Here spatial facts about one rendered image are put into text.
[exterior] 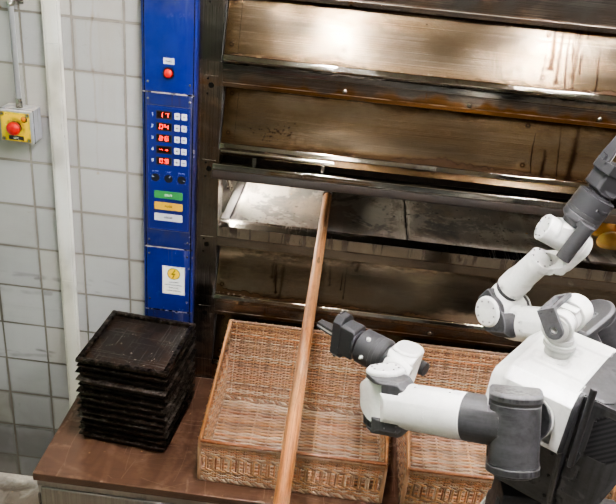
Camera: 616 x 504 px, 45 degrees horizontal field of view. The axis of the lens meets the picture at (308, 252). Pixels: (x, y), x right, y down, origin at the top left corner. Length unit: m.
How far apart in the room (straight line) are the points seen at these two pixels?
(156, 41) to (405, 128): 0.76
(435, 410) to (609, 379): 0.35
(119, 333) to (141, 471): 0.42
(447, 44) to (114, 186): 1.10
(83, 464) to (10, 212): 0.84
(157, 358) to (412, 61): 1.14
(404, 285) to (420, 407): 1.06
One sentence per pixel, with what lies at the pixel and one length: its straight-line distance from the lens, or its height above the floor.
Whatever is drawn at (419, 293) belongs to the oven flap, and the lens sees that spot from 2.48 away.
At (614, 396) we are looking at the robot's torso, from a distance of 1.53.
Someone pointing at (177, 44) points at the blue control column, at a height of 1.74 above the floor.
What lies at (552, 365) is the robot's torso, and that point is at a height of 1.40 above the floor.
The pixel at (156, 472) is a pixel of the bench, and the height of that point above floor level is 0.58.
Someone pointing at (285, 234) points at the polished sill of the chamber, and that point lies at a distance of 2.39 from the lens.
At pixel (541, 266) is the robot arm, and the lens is 1.85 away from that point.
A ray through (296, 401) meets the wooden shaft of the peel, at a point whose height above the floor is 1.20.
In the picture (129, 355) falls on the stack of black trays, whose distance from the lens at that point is 2.34.
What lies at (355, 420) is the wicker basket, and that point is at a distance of 2.59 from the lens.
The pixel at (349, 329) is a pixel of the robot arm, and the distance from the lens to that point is 1.84.
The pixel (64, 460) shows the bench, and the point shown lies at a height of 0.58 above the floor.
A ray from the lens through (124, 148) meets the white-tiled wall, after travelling 2.40.
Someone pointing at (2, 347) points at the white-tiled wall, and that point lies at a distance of 2.92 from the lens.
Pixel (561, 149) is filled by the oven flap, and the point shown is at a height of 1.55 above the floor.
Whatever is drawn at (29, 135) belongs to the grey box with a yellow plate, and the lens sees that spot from 2.41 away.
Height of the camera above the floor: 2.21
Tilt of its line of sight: 27 degrees down
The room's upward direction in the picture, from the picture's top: 6 degrees clockwise
